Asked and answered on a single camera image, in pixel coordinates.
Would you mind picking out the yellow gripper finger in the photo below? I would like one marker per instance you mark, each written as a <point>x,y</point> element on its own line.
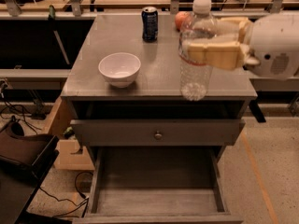
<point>239,27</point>
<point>226,55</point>

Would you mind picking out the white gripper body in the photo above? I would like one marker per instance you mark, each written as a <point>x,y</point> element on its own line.
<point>274,44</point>

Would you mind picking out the clear plastic water bottle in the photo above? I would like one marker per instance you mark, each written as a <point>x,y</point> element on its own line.
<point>199,26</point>

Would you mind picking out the brass drawer knob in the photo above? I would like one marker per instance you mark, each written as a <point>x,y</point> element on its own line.
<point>158,136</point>

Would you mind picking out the grey wooden drawer cabinet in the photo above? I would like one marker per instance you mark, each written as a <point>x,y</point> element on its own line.
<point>155,94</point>

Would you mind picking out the top grey drawer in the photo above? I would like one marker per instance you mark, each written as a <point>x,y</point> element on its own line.
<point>140,132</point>

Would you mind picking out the open middle grey drawer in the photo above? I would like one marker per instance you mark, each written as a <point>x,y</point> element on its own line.
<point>156,185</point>

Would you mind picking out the red apple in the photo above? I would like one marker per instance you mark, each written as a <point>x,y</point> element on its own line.
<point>181,19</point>

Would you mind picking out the blue soda can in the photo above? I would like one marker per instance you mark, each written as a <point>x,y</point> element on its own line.
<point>149,17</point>

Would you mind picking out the white ceramic bowl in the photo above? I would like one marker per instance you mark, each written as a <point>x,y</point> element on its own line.
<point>120,69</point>

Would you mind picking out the light wooden box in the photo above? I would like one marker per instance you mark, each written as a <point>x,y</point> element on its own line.
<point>72,156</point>

